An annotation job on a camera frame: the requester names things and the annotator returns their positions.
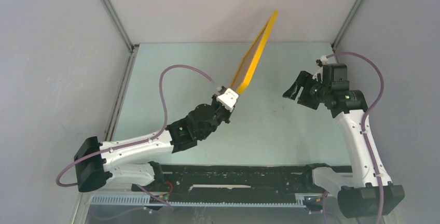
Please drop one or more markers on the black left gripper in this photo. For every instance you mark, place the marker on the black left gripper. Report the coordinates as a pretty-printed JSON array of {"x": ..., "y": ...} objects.
[{"x": 214, "y": 102}]

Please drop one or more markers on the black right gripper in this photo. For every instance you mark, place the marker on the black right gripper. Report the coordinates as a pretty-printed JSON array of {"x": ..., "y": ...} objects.
[{"x": 303, "y": 78}]

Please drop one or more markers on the orange wooden picture frame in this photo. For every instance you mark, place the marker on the orange wooden picture frame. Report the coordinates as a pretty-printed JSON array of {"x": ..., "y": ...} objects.
[{"x": 256, "y": 54}]

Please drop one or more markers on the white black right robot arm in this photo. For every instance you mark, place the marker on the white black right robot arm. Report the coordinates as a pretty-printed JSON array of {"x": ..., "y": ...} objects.
[{"x": 370, "y": 191}]

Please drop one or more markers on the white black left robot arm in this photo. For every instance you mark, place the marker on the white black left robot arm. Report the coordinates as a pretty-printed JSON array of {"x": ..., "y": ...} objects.
[{"x": 129, "y": 161}]

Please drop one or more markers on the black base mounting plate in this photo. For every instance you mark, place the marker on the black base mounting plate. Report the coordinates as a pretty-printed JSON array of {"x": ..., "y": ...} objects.
[{"x": 235, "y": 184}]

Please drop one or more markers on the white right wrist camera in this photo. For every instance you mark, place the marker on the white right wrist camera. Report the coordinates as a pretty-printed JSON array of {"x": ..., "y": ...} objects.
[{"x": 321, "y": 62}]

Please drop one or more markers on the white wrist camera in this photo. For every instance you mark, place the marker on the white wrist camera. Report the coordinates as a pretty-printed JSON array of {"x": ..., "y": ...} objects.
[
  {"x": 227, "y": 98},
  {"x": 321, "y": 62}
]

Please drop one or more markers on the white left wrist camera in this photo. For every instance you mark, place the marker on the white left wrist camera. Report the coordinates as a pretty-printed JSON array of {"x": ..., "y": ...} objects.
[{"x": 227, "y": 98}]

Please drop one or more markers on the left aluminium corner post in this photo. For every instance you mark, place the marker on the left aluminium corner post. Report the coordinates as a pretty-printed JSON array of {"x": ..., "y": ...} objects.
[{"x": 115, "y": 19}]

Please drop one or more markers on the aluminium corner post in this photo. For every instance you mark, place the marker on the aluminium corner post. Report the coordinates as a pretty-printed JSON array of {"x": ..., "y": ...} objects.
[
  {"x": 115, "y": 19},
  {"x": 347, "y": 23}
]

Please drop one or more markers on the grey slotted cable duct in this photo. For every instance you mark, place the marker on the grey slotted cable duct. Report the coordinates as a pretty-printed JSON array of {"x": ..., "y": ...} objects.
[{"x": 144, "y": 200}]

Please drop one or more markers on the right aluminium corner post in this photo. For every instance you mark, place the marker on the right aluminium corner post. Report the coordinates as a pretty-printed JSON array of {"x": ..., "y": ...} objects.
[{"x": 347, "y": 23}]

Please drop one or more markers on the aluminium front rail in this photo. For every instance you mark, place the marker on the aluminium front rail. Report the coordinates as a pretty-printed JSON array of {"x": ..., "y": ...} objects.
[{"x": 323, "y": 177}]

